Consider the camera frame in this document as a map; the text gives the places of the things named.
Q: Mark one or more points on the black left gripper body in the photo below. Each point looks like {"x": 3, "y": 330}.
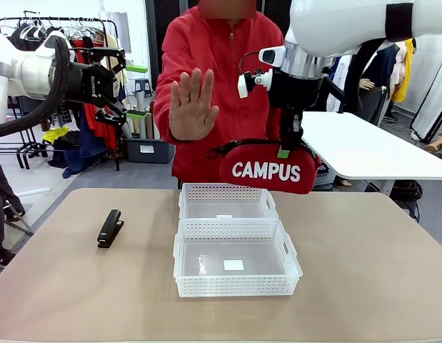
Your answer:
{"x": 88, "y": 84}

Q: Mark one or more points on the red CAMPUS pouch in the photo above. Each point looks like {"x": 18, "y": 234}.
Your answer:
{"x": 263, "y": 171}

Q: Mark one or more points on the person's right forearm red sleeve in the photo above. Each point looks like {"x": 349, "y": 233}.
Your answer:
{"x": 161, "y": 114}

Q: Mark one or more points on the grey storage bin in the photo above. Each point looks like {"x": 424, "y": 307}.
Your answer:
{"x": 149, "y": 150}

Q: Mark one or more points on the brown cardboard tube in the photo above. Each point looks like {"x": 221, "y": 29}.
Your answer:
{"x": 152, "y": 121}

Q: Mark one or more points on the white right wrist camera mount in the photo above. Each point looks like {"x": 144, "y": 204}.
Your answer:
{"x": 243, "y": 85}

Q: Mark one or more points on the person's right hand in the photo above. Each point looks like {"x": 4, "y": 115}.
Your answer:
{"x": 192, "y": 110}

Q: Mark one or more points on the seated person dark trousers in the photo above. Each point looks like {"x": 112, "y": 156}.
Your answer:
{"x": 1, "y": 193}

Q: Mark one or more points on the white cardboard tube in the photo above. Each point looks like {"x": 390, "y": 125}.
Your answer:
{"x": 140, "y": 121}

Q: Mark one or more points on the black left gripper finger with green pad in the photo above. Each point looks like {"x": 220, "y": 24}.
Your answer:
{"x": 99, "y": 53}
{"x": 110, "y": 118}

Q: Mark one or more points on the clear plastic storage box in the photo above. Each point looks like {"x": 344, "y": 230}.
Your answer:
{"x": 327, "y": 179}

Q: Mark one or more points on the white reflector panel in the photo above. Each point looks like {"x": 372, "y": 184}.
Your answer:
{"x": 433, "y": 89}

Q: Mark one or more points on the red dress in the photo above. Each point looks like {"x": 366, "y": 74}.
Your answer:
{"x": 106, "y": 139}

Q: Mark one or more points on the large white plastic basket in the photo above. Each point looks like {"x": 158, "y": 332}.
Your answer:
{"x": 235, "y": 286}

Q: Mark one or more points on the black clothes rack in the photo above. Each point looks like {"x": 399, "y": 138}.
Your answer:
{"x": 24, "y": 153}

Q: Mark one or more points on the grey metal stool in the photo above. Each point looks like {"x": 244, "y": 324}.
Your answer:
{"x": 144, "y": 85}

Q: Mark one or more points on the black bag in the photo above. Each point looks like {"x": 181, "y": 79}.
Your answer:
{"x": 406, "y": 189}

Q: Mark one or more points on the person in red jacket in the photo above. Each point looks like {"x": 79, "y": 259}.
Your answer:
{"x": 224, "y": 71}

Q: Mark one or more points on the yellow hanging garment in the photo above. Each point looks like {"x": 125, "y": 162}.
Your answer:
{"x": 406, "y": 71}

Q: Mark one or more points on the white shirt on stand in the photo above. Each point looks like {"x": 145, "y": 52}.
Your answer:
{"x": 336, "y": 85}

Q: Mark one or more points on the white paper label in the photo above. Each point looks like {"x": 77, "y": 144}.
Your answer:
{"x": 233, "y": 265}
{"x": 224, "y": 216}

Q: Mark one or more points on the blue cloth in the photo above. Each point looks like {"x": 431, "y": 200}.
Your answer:
{"x": 88, "y": 150}

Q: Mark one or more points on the beige hanging garment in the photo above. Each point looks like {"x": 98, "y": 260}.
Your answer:
{"x": 110, "y": 41}

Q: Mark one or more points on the white table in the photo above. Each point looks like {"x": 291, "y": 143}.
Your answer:
{"x": 367, "y": 150}

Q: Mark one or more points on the mannequin in navy top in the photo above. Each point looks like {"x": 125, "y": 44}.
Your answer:
{"x": 385, "y": 60}

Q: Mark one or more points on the grey paper roll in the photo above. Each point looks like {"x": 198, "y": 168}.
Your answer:
{"x": 127, "y": 130}

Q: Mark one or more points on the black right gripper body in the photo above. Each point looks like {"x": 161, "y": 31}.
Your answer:
{"x": 295, "y": 91}

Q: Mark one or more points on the navy printed fabric item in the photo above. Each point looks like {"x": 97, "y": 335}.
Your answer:
{"x": 322, "y": 168}

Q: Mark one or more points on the black stapler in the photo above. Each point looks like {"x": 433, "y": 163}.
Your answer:
{"x": 108, "y": 228}

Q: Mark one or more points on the yellow cloth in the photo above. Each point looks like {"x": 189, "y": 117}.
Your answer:
{"x": 56, "y": 135}

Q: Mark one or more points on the small white plastic basket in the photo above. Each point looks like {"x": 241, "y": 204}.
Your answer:
{"x": 227, "y": 194}

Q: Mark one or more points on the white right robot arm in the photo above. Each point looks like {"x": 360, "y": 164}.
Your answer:
{"x": 331, "y": 25}

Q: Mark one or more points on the black right gripper finger with green pad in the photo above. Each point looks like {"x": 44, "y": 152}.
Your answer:
{"x": 286, "y": 128}
{"x": 298, "y": 125}

